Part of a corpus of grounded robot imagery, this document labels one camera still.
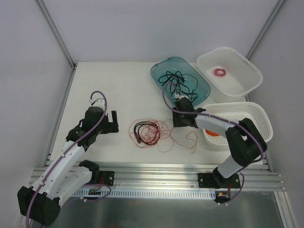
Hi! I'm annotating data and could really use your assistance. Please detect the black cable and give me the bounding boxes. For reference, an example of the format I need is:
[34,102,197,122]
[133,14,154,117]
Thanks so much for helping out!
[133,121,162,145]

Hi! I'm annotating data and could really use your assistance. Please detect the thin orange wire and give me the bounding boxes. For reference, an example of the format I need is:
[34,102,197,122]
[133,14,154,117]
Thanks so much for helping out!
[129,116,198,154]

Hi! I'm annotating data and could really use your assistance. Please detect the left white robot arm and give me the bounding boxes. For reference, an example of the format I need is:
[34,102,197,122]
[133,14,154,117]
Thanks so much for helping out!
[17,106,119,227]

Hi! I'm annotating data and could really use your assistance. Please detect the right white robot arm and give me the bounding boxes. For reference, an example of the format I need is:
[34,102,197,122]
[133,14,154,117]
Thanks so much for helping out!
[172,97,267,189]

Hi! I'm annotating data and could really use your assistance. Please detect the teal transparent plastic tray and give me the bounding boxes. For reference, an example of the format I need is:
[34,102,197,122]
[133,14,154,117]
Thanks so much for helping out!
[150,57,211,106]

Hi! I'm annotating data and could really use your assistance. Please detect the white solid plastic basket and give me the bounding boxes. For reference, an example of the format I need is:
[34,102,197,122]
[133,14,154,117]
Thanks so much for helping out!
[197,47,263,98]

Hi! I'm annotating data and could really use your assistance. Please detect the white perforated plastic basket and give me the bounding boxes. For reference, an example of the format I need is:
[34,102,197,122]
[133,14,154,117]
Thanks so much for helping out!
[204,102,273,143]

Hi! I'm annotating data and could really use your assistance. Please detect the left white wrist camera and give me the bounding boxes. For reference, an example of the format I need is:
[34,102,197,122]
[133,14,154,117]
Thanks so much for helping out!
[89,98,105,110]

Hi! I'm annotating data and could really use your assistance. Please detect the black cables in tray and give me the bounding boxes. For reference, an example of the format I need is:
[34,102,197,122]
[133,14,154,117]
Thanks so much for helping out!
[158,70,199,105]

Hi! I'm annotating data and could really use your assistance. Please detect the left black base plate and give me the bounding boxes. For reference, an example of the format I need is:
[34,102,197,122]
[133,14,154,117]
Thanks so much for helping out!
[88,171,115,186]

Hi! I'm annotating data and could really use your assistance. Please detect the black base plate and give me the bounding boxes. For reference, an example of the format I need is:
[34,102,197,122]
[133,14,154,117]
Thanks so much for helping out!
[198,172,241,189]
[88,171,115,186]

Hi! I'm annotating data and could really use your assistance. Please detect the aluminium mounting rail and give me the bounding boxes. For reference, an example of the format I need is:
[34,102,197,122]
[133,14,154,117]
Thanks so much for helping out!
[29,161,285,192]

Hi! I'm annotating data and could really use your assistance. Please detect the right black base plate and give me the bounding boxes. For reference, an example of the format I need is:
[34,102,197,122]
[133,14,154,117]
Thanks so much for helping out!
[198,172,241,189]

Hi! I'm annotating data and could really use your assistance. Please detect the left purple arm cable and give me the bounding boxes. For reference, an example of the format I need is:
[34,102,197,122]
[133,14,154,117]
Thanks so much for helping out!
[23,91,112,228]

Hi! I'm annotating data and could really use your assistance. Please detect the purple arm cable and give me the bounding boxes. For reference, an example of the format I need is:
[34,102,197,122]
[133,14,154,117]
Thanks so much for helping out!
[162,82,266,207]
[23,91,112,228]

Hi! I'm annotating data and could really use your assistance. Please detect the white slotted cable duct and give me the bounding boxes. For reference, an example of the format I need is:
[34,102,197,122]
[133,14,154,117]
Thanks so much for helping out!
[72,187,216,200]

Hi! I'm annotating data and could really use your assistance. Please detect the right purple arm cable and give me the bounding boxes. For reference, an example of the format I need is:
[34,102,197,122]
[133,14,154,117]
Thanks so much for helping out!
[162,82,266,207]

